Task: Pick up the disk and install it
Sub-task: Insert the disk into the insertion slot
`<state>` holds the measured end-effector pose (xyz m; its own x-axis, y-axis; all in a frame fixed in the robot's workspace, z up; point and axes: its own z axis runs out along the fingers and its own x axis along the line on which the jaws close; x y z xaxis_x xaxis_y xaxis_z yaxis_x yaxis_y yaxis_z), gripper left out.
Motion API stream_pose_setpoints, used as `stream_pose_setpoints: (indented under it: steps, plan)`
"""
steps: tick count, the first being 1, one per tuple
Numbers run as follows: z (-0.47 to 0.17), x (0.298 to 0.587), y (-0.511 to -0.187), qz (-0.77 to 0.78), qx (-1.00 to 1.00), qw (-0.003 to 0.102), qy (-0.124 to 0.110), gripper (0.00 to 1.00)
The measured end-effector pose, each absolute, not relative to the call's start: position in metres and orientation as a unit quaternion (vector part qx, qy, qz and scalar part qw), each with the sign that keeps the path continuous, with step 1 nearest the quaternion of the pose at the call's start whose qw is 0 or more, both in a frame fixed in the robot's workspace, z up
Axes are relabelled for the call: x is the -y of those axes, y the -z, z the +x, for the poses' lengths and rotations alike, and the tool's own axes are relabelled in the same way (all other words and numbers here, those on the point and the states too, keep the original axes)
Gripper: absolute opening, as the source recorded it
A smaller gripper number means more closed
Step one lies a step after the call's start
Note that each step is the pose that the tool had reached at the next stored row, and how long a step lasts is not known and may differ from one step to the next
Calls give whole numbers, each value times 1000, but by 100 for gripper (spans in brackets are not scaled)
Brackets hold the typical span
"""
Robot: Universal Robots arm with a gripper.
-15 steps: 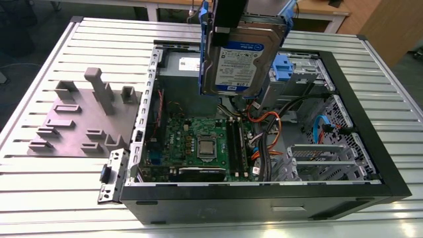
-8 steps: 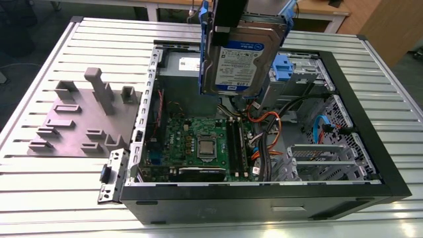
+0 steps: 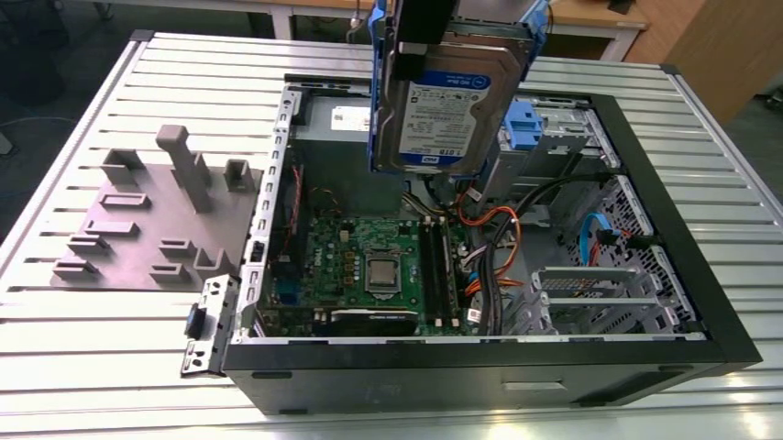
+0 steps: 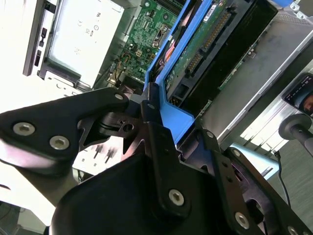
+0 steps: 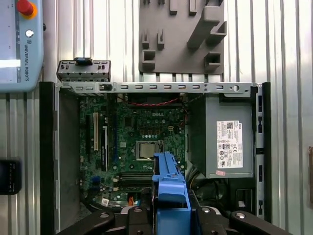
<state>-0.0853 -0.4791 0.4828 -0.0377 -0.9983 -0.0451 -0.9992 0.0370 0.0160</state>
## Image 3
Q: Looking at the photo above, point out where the hard disk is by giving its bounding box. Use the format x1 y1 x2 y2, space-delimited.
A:
364 0 550 178

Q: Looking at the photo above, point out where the RAM stick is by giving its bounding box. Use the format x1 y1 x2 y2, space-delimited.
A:
437 217 462 327

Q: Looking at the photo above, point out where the orange wire bundle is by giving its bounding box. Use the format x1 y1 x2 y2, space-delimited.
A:
458 205 526 299

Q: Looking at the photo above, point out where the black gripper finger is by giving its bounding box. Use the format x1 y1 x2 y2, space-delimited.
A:
390 0 462 83

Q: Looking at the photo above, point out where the silver CPU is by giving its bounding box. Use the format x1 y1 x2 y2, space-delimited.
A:
368 259 403 286

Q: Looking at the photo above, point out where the thin red wire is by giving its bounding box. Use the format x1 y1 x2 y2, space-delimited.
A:
282 163 306 265

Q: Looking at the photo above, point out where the metal optical drive cage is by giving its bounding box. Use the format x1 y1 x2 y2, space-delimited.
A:
481 93 617 203

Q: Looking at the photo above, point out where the blue data wire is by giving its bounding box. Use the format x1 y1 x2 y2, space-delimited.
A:
578 211 621 268

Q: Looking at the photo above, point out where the red black power wire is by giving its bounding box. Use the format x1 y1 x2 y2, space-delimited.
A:
611 228 666 252

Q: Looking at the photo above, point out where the green motherboard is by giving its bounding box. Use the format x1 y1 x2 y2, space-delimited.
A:
259 214 485 338

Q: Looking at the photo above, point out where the metal CPU socket cover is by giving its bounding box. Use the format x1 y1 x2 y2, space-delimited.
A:
362 247 410 302

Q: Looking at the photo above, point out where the blue plastic drive latch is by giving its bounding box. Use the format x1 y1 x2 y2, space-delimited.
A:
502 101 545 152

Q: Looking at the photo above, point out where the wooden cabinet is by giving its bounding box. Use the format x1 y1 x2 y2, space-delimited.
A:
623 0 783 125

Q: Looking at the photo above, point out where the grey power supply unit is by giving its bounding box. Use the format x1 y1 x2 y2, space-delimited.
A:
287 95 415 221

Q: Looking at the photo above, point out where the black cable bundle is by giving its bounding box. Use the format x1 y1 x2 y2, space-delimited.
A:
477 173 614 336

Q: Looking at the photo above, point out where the wooden desk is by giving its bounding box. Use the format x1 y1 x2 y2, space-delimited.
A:
231 0 651 63

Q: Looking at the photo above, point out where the metal disk bay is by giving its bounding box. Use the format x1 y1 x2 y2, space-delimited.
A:
529 265 685 338

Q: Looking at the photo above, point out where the black PC case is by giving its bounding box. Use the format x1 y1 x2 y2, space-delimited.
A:
180 71 766 416

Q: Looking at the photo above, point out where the blue black rear connector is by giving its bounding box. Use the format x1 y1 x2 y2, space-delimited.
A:
184 302 208 339

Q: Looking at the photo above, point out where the black graphics card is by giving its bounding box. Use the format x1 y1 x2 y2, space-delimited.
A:
311 307 422 338

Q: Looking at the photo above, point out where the grey parts rack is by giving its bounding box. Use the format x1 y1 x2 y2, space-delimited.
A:
52 123 268 292

